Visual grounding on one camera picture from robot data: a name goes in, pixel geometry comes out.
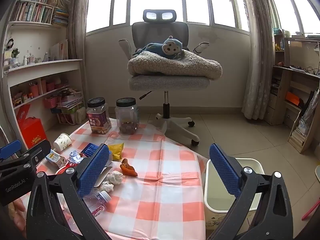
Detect blue monkey plush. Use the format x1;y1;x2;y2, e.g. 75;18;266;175
132;36;190;60

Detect grey office chair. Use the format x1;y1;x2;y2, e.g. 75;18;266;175
119;9;210;147

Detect purple label nut jar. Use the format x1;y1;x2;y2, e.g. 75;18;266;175
86;97;112;134

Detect clear plastic bottle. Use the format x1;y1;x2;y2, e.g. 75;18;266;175
82;189;112;219

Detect beige curtain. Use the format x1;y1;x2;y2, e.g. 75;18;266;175
241;0;282;120
66;0;90;60

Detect leaf print paper cup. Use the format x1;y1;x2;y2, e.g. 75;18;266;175
53;133;73;152

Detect red gift box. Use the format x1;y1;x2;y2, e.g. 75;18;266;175
16;104;48;149

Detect blue carton box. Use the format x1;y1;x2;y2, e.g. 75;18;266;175
80;142;101;158

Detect white tissue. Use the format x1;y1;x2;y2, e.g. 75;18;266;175
96;182;114;193
106;170;125;185

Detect crumpled white blue wrapper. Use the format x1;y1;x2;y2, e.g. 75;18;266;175
69;150;87;167

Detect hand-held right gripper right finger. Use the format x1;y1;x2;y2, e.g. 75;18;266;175
207;143;293;240

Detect clear jar of brown nuts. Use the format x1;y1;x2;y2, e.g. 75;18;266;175
115;98;140;135

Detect orange folder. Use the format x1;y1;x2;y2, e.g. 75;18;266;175
285;91;303;107

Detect pink storage basket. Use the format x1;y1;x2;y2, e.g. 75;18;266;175
45;96;59;108

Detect beige fleece blanket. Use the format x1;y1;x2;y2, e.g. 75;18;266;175
127;50;223;80

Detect wooden desk shelf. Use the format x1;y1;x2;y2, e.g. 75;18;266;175
264;30;320;125

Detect red stick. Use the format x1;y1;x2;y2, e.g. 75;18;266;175
301;200;320;221

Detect rows of books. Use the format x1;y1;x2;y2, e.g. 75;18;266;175
10;0;69;27

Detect orange checkered tablecloth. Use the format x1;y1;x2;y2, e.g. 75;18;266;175
19;119;208;240

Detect stack of papers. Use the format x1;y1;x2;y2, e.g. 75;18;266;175
57;90;84;110

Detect white tote bag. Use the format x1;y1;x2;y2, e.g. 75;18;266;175
74;106;87;125

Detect white trash bin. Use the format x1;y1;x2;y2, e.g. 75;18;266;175
204;157;265;238

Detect person's left hand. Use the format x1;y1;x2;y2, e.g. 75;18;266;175
8;198;27;238

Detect white shelf unit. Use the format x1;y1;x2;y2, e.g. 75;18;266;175
0;0;84;140

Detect orange peel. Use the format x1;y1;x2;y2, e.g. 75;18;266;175
120;158;138;177

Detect small milk carton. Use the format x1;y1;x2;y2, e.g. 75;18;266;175
45;149;67;168

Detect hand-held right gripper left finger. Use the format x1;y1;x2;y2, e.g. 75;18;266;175
26;144;113;240

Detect wooden magazine rack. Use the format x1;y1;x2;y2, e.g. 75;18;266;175
287;110;315;153

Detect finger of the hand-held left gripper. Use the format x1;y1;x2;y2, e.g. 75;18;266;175
0;139;52;174
0;139;22;161

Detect yellow snack packet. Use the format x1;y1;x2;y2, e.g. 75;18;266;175
108;142;125;161

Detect red snack wrapper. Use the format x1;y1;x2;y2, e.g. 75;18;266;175
55;161;80;175

